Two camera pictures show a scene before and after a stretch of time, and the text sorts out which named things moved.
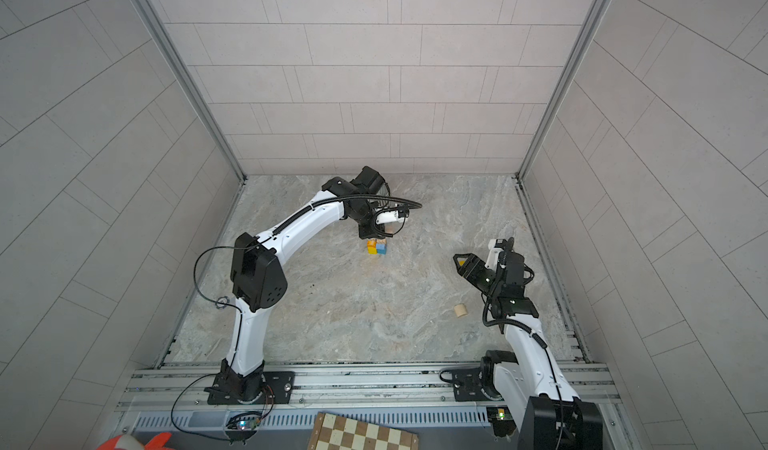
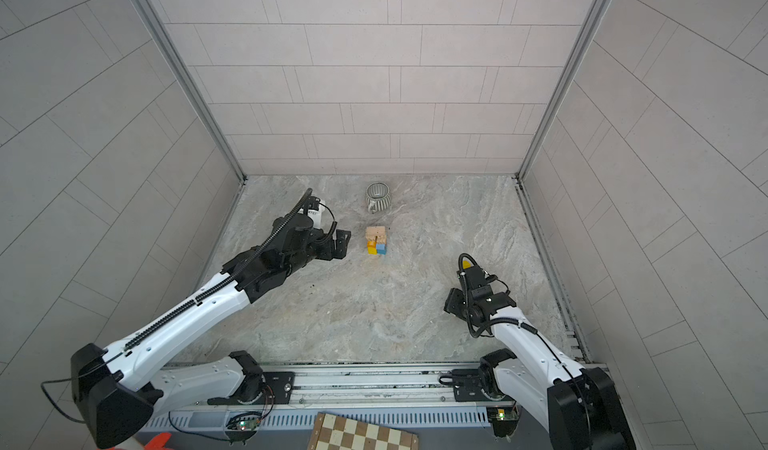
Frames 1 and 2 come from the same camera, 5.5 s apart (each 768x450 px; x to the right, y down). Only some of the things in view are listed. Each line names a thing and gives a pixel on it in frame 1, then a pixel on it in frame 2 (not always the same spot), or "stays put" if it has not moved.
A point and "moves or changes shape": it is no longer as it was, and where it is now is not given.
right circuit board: (502, 421) stays put
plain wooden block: (392, 227) moves or changes shape
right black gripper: (473, 262) -> (451, 299)
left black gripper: (376, 231) -> (341, 247)
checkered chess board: (339, 432) stays put
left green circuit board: (242, 426) stays put
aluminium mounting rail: (366, 388) stays put
